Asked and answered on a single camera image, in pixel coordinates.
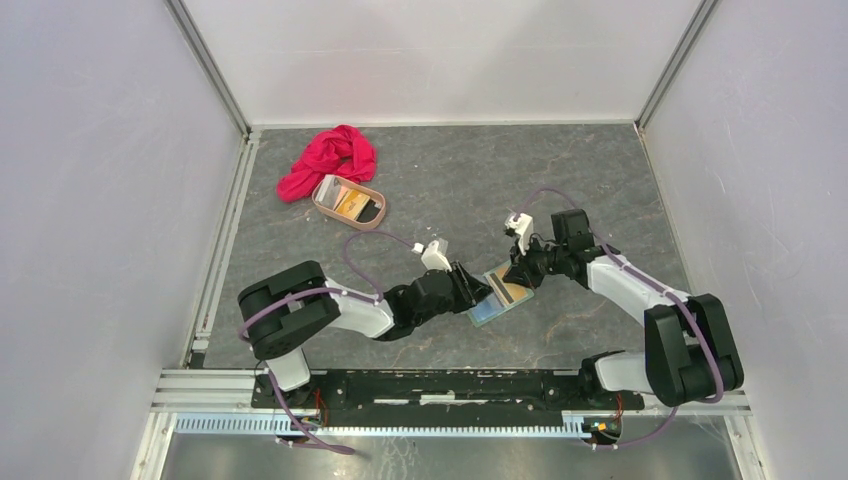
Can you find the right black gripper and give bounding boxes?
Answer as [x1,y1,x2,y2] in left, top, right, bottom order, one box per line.
[501,234,567,290]

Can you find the green card holder wallet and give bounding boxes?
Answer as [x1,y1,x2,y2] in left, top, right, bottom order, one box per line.
[467,272,528,327]

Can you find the pink oval card tray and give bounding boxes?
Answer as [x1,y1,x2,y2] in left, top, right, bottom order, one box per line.
[311,175,388,231]

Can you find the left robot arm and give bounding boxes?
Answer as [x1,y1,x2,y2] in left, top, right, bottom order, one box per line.
[237,260,493,408]

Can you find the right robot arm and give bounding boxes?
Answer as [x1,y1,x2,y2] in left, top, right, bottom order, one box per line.
[503,209,745,408]

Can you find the gold card in tray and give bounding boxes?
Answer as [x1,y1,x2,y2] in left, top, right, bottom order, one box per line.
[333,187,371,221]

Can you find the stack of upright cards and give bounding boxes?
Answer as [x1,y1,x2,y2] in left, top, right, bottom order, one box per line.
[313,175,342,208]

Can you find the red crumpled cloth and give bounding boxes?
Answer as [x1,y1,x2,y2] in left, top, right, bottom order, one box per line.
[276,125,378,203]

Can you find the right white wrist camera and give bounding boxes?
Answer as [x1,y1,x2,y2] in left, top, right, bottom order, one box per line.
[504,212,534,255]

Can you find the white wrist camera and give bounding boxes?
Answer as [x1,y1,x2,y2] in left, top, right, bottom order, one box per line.
[411,238,452,272]
[504,212,534,255]

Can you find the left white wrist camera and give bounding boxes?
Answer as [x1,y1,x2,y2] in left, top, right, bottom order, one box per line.
[411,238,452,272]

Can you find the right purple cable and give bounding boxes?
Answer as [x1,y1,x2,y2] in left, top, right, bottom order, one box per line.
[519,188,727,452]

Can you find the purple cable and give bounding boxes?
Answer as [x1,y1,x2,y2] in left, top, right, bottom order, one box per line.
[519,188,727,452]
[238,230,419,457]

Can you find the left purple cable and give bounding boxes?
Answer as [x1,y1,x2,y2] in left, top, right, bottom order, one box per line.
[238,230,419,457]

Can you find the aluminium frame rail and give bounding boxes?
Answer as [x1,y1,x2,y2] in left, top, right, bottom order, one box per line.
[152,370,750,439]

